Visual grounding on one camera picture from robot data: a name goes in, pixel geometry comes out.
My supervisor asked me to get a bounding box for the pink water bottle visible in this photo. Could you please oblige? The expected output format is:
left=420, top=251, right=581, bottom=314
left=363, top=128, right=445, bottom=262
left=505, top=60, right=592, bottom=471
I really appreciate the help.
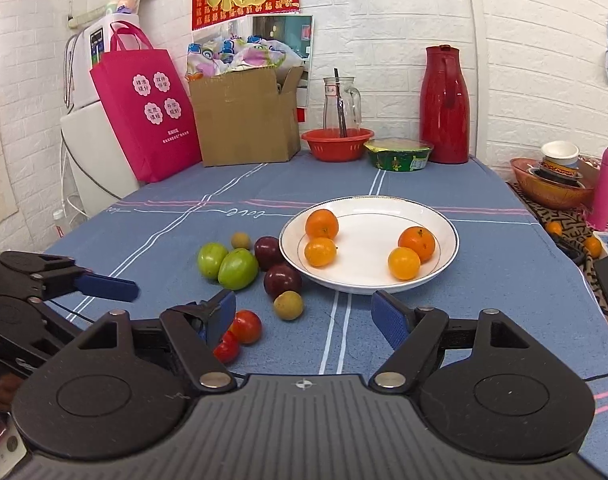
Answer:
left=587, top=148, right=608, bottom=231

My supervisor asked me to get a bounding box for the orange mandarin with stem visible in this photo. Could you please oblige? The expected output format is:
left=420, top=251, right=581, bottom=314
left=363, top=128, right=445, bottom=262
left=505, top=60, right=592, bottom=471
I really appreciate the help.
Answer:
left=305, top=209, right=339, bottom=240

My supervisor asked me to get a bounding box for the dark purple plum front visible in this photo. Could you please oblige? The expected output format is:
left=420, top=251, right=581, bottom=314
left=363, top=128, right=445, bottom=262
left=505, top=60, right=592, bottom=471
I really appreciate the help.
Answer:
left=264, top=263, right=302, bottom=300

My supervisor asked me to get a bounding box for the green fruit left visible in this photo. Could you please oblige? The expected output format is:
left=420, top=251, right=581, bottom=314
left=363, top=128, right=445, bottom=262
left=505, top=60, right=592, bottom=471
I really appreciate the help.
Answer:
left=197, top=242, right=228, bottom=281

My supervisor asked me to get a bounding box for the small orange citrus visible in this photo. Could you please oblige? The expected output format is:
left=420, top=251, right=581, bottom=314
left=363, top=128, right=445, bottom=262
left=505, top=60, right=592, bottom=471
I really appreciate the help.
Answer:
left=304, top=237, right=336, bottom=268

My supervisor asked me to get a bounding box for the small brown longan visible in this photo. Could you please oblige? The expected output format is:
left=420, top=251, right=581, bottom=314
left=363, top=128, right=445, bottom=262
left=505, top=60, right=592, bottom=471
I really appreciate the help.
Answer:
left=230, top=232, right=253, bottom=250

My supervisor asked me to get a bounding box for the dark purple plum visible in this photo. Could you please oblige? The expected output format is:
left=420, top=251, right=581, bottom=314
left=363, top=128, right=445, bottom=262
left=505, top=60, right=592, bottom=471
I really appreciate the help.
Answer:
left=254, top=236, right=284, bottom=272
left=264, top=263, right=302, bottom=300

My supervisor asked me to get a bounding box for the pink shopping bag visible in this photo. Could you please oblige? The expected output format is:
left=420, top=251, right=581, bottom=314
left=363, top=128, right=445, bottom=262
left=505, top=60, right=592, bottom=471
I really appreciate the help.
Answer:
left=90, top=20, right=202, bottom=183

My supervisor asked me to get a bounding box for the person's left hand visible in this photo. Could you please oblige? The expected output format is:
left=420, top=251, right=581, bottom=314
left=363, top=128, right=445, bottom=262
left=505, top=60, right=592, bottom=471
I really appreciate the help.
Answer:
left=0, top=373, right=24, bottom=412

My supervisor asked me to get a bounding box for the green fruit right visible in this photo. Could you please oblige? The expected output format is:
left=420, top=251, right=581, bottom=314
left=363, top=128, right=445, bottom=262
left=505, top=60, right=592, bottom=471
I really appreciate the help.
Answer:
left=217, top=248, right=259, bottom=292

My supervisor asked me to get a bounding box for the white porcelain plate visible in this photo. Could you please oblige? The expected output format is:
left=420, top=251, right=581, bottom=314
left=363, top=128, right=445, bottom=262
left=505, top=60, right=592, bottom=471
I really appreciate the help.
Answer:
left=279, top=196, right=460, bottom=295

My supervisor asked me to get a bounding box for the orange glass bowl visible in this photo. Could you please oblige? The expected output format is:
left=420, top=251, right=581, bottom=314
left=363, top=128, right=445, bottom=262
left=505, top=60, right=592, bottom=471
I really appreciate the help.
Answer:
left=510, top=157, right=593, bottom=210

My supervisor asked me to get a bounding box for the yellow orange citrus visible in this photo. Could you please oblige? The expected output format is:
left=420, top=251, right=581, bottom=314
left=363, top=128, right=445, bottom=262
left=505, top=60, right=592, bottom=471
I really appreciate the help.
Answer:
left=387, top=247, right=422, bottom=282

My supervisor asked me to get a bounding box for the large orange mandarin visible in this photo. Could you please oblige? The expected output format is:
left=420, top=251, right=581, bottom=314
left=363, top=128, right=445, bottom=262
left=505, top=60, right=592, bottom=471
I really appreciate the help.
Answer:
left=398, top=226, right=436, bottom=263

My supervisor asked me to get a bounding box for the cardboard box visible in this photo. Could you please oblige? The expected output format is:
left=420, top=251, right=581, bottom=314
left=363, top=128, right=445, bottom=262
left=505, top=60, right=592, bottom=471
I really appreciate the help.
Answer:
left=189, top=67, right=304, bottom=167

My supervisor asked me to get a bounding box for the green fruit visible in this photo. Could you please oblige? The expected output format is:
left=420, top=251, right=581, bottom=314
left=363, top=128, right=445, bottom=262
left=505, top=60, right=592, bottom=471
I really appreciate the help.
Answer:
left=217, top=248, right=259, bottom=292
left=197, top=242, right=228, bottom=281

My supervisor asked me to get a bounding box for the brown patterned cloth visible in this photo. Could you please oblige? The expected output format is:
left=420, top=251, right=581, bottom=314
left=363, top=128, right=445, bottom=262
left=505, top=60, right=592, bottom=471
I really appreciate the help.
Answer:
left=509, top=182, right=608, bottom=323

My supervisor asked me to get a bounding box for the dark purple plum rear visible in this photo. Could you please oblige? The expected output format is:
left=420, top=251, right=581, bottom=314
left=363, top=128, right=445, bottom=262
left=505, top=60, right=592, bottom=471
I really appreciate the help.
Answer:
left=254, top=236, right=284, bottom=272

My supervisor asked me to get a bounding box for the red plastic basket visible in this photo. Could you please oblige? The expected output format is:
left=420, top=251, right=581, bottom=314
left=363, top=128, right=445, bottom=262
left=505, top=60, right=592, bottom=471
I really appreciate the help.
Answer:
left=302, top=128, right=374, bottom=162

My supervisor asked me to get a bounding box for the red apple-like fruit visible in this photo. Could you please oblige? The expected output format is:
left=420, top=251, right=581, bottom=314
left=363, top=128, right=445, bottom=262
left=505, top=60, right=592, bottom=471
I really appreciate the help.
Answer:
left=229, top=310, right=263, bottom=346

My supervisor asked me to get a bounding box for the metal utensil in pitcher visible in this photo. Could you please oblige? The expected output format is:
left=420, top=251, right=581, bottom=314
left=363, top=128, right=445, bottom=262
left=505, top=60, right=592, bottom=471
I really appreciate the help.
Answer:
left=333, top=67, right=347, bottom=138

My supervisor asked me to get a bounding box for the red thermos jug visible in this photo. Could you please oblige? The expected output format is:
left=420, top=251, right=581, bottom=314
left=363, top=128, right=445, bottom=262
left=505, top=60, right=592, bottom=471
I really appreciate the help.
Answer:
left=419, top=44, right=470, bottom=165

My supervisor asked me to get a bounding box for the brown-yellow longan front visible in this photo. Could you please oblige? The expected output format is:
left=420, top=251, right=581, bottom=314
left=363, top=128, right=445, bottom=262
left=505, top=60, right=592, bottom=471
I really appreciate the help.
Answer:
left=273, top=290, right=304, bottom=322

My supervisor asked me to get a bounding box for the floral cloth in box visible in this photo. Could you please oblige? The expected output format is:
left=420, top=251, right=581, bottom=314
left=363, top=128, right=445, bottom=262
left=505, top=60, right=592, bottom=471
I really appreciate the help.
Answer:
left=185, top=36, right=306, bottom=82

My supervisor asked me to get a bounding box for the white appliance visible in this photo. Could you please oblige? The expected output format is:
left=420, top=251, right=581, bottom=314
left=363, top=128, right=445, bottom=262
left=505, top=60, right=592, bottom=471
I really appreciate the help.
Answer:
left=61, top=13, right=139, bottom=218

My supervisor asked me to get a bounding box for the green instant noodle bowl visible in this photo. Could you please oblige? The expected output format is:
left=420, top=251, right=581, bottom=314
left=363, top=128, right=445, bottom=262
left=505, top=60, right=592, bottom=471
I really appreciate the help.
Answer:
left=365, top=138, right=433, bottom=172

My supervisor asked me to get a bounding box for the glass pitcher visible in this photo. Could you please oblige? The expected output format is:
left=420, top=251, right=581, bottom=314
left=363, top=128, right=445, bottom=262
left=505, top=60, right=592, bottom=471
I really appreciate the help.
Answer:
left=323, top=76, right=361, bottom=138

